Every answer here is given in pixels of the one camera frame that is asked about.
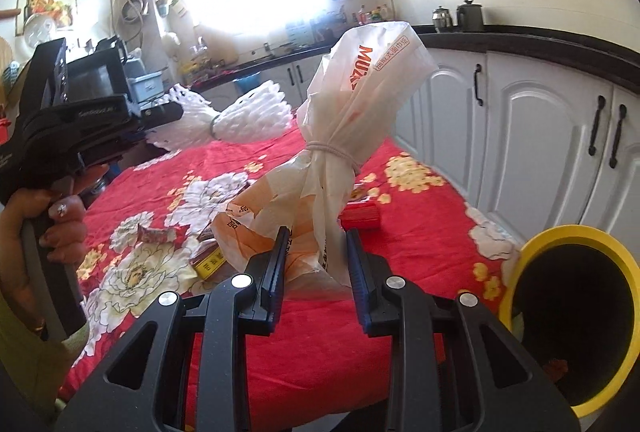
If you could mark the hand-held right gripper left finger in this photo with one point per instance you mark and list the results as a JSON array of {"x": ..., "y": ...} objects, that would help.
[{"x": 275, "y": 272}]

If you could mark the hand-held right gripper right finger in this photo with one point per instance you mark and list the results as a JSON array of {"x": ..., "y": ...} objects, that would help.
[{"x": 357, "y": 277}]

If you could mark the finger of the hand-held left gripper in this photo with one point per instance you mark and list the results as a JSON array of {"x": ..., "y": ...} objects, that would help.
[{"x": 165, "y": 114}]

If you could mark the white foam net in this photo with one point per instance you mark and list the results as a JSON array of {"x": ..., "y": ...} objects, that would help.
[{"x": 250, "y": 117}]

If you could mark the white printed plastic bag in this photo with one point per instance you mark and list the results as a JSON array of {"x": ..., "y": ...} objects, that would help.
[{"x": 360, "y": 112}]

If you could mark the yellow trash bin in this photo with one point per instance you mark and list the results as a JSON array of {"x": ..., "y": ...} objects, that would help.
[{"x": 560, "y": 234}]

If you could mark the person's left forearm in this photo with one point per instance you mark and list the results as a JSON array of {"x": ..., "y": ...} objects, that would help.
[{"x": 25, "y": 362}]

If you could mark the person's left hand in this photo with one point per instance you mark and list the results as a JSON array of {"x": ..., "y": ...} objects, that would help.
[{"x": 62, "y": 232}]

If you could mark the grey plastic crate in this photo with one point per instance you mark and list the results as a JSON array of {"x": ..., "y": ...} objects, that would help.
[{"x": 145, "y": 87}]

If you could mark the red cigarette box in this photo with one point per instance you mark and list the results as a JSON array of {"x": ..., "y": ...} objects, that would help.
[{"x": 357, "y": 216}]

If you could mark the yellow snack wrapper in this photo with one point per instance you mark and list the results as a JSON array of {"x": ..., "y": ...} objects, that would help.
[{"x": 207, "y": 262}]

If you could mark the white rounded appliance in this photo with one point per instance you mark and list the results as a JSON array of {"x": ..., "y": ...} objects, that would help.
[{"x": 170, "y": 43}]

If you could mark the blue plastic basin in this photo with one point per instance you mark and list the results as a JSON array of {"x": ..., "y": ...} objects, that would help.
[{"x": 247, "y": 83}]

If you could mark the red floral tablecloth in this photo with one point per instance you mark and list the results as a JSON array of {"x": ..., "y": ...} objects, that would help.
[{"x": 310, "y": 362}]

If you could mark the red candy wrapper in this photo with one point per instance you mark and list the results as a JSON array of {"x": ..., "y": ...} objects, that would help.
[{"x": 155, "y": 235}]

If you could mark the white kitchen cabinets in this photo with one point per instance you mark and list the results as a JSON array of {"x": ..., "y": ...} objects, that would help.
[{"x": 540, "y": 137}]

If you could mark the row of condiment bottles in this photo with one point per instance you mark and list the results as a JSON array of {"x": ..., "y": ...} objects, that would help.
[{"x": 372, "y": 15}]

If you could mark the steel kettle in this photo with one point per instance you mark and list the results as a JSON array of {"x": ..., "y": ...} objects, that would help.
[{"x": 442, "y": 20}]

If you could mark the dark lidded pot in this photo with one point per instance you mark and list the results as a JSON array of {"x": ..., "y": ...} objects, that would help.
[{"x": 470, "y": 16}]

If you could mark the black countertop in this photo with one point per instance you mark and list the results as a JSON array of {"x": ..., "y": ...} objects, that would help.
[{"x": 550, "y": 48}]

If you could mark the fruit wall picture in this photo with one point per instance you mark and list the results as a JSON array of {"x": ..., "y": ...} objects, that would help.
[{"x": 55, "y": 4}]

